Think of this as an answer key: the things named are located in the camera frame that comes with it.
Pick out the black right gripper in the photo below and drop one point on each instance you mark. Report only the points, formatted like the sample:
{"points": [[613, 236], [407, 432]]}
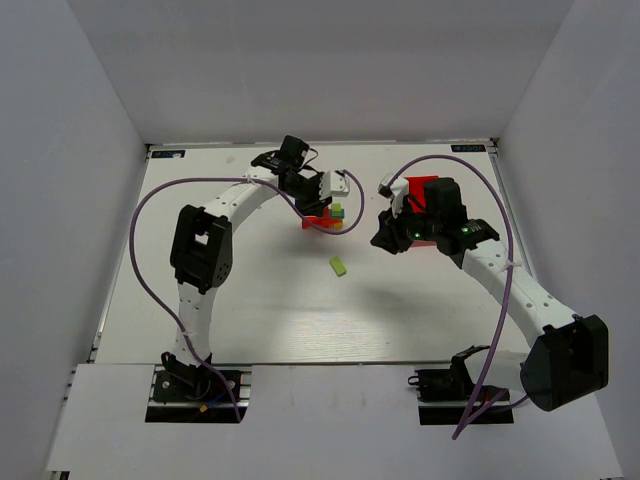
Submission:
{"points": [[388, 234]]}

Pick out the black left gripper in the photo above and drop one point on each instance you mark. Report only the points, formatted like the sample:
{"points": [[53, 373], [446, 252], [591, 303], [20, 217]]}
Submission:
{"points": [[313, 203]]}

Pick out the red long block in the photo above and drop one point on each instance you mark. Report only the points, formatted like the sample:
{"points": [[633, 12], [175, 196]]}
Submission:
{"points": [[311, 221]]}

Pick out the light green long block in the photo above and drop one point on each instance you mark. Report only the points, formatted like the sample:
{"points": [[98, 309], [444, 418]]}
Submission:
{"points": [[337, 266]]}

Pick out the red plastic tray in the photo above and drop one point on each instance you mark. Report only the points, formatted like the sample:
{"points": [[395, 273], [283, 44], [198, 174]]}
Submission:
{"points": [[420, 185]]}

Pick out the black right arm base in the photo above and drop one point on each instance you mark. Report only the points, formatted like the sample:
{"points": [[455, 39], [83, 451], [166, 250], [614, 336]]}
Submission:
{"points": [[443, 393]]}

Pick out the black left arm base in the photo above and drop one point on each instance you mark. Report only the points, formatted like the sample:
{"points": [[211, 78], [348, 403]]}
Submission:
{"points": [[173, 402]]}

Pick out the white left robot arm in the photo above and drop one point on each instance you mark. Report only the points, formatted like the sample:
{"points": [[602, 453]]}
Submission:
{"points": [[202, 249]]}

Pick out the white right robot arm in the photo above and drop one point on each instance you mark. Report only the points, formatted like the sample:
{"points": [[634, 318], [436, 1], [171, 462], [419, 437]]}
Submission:
{"points": [[569, 354]]}

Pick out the right corner label sticker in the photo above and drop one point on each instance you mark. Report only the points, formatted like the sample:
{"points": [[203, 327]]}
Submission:
{"points": [[468, 148]]}

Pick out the corner label sticker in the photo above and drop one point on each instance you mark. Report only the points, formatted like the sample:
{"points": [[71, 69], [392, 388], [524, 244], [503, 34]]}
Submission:
{"points": [[168, 153], [468, 148]]}

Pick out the left corner label sticker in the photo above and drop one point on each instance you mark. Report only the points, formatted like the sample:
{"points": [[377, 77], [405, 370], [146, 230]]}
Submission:
{"points": [[168, 153]]}

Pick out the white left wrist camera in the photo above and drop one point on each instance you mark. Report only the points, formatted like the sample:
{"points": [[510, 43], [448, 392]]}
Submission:
{"points": [[332, 184]]}

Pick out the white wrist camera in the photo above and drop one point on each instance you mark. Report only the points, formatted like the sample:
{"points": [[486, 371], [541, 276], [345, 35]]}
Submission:
{"points": [[332, 184], [394, 189]]}

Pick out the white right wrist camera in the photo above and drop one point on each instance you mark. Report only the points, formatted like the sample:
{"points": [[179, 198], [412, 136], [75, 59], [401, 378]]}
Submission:
{"points": [[394, 189]]}

